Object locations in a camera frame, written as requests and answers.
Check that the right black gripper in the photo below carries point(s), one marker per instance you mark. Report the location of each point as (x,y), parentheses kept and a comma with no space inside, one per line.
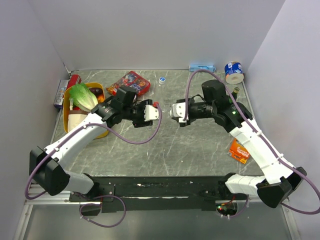
(190,119)

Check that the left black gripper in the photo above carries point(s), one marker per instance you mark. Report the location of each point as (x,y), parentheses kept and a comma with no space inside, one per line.
(141,122)

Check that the clear plastic bottle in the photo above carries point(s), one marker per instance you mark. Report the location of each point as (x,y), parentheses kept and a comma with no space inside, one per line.
(158,92)

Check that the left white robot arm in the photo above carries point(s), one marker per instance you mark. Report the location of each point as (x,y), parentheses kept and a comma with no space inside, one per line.
(47,166)

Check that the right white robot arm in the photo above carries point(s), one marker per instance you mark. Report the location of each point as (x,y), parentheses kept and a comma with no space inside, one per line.
(278,180)

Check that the green glass bottle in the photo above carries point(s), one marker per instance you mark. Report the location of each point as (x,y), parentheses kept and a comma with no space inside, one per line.
(234,94)

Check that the red snack package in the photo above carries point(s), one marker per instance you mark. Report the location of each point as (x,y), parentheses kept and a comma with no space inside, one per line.
(132,80)

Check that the orange fruit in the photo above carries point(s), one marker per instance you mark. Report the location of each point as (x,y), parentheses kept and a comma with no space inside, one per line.
(100,99)

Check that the blue tissue pack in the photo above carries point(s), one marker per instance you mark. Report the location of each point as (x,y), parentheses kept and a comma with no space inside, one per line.
(197,67)

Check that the dark eggplant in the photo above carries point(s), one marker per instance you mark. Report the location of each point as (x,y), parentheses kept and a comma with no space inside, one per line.
(96,91)

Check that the orange razor box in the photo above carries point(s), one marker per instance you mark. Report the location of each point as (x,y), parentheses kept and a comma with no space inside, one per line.
(238,152)

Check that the green cabbage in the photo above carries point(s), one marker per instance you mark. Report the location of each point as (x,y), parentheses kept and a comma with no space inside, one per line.
(83,97)

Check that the beige paper bag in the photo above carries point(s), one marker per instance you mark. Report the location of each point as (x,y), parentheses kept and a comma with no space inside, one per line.
(74,119)

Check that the yellow plastic basket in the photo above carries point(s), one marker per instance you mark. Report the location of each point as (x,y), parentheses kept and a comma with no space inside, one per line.
(66,102)

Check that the grey foil box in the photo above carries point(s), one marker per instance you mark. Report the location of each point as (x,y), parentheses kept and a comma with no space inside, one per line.
(59,97)

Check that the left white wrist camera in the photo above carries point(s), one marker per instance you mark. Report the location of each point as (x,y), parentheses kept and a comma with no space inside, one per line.
(151,113)

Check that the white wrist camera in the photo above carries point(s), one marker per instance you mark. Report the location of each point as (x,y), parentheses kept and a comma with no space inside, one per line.
(178,111)
(151,113)

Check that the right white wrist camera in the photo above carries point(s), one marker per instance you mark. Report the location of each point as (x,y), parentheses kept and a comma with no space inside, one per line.
(178,111)

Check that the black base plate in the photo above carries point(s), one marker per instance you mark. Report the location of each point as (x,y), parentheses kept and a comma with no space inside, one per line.
(158,193)

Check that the aluminium rail frame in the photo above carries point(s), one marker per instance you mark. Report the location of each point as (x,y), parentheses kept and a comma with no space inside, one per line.
(56,218)

